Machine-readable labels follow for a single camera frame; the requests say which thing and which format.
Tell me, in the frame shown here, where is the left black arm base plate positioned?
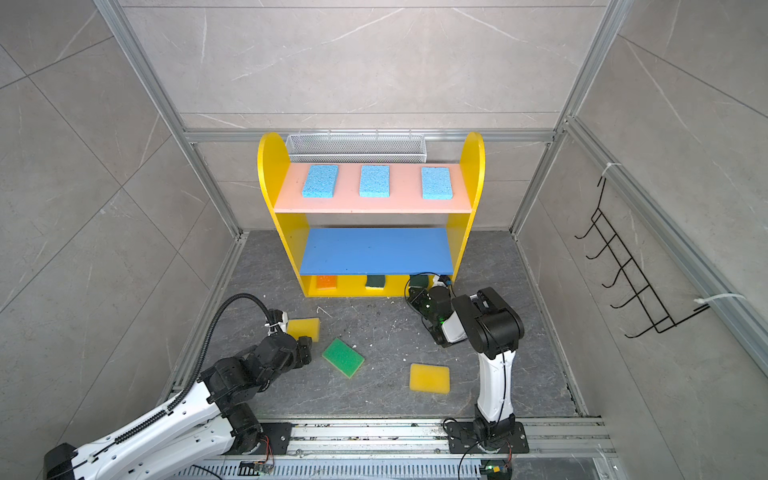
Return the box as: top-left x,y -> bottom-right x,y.
250,422 -> 293,457

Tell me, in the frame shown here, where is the left black corrugated cable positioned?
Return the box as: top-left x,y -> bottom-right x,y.
113,293 -> 277,445

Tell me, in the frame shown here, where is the bright green yellow sponge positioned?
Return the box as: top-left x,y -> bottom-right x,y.
322,338 -> 365,378

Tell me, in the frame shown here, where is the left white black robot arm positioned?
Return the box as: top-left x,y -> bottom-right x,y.
43,331 -> 313,479

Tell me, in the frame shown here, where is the large yellow sponge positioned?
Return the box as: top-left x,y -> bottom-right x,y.
409,364 -> 451,395

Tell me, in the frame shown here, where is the yellow shelf with coloured boards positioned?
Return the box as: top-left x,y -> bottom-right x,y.
257,132 -> 486,297

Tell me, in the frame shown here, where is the small yellow sponge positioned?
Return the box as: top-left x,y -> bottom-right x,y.
286,318 -> 320,343

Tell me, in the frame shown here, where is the black wire hook rack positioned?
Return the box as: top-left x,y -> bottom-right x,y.
574,177 -> 710,339

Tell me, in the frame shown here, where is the light blue sponge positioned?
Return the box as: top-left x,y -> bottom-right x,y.
302,164 -> 339,199
421,167 -> 453,201
359,165 -> 390,198

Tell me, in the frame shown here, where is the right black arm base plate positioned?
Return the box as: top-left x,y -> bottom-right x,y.
441,418 -> 530,454

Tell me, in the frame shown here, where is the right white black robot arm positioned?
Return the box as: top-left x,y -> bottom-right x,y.
405,284 -> 525,451

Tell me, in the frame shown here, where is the orange yellow sponge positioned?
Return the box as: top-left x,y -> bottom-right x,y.
316,275 -> 337,290

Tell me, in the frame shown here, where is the dark green wavy sponge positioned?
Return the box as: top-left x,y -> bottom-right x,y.
409,274 -> 430,288
365,275 -> 386,289

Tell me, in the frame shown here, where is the aluminium rail base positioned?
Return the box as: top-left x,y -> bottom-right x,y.
169,418 -> 626,479

